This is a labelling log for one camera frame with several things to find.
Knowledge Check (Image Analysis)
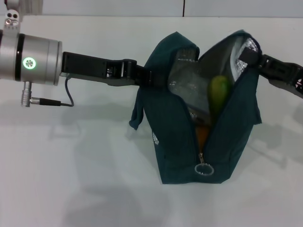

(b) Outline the white zipper pull ring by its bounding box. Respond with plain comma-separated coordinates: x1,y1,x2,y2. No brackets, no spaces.
194,152,215,177

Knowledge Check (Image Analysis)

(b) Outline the orange pear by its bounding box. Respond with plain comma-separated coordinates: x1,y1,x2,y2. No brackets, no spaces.
195,125,212,148

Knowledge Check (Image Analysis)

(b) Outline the left arm cable with plug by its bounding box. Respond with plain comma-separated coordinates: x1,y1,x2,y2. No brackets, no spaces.
20,79,74,108

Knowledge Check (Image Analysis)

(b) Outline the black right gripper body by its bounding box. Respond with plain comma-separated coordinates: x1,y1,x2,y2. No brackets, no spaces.
268,67,303,99

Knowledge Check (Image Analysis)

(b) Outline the teal insulated lunch bag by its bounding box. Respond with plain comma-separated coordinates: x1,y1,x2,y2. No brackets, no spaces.
129,29,263,184

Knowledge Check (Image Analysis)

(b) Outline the green cucumber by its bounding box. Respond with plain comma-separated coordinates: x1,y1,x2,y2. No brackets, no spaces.
207,75,232,126

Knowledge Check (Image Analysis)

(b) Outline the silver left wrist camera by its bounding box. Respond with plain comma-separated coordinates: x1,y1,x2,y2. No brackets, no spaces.
3,0,43,31

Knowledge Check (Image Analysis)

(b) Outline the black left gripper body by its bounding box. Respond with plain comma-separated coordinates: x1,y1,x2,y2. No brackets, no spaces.
60,51,123,87

